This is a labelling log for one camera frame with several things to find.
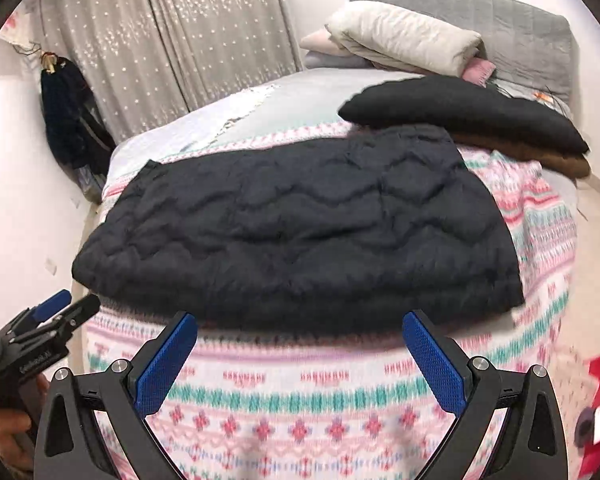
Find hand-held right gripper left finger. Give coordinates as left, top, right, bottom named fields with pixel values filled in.
left=32, top=310, right=200, bottom=480

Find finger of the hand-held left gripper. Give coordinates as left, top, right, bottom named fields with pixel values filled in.
left=30, top=289, right=73, bottom=321
left=54, top=294, right=102, bottom=334

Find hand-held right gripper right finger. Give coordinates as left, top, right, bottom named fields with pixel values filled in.
left=401, top=309, right=568, bottom=480

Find black quilted jacket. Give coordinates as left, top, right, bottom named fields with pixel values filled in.
left=72, top=125, right=526, bottom=335

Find dark hanging clothes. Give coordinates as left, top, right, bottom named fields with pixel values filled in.
left=40, top=51, right=116, bottom=177

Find person's left hand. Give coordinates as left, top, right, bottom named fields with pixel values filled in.
left=0, top=376, right=52, bottom=463

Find pink patterned blanket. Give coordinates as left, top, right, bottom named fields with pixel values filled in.
left=82, top=121, right=579, bottom=480

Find clear plastic bag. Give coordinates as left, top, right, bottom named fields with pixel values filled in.
left=74, top=164, right=108, bottom=205

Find light blue lace-edged cloth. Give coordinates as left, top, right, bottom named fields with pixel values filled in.
left=106, top=84, right=282, bottom=163

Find brown folded garment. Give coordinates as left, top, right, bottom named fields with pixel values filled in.
left=450, top=132, right=592, bottom=180

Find grey dotted curtain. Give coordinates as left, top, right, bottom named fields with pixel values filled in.
left=142, top=0, right=304, bottom=112
left=39, top=0, right=192, bottom=137

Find black folded garment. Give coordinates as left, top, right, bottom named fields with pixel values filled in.
left=338, top=77, right=590, bottom=154

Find mauve folded cloth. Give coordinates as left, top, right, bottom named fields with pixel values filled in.
left=462, top=57, right=497, bottom=86

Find bed with grey sheet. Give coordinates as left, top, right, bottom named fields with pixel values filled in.
left=100, top=66, right=581, bottom=480

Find grey-blue pillow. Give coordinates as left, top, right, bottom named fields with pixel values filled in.
left=303, top=51, right=372, bottom=72

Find white folded quilt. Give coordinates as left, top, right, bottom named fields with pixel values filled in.
left=325, top=1, right=483, bottom=77

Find pale pink folded cloth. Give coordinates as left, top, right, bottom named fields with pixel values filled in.
left=300, top=29, right=347, bottom=54

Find grey padded headboard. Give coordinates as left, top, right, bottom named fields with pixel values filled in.
left=350, top=0, right=577, bottom=107

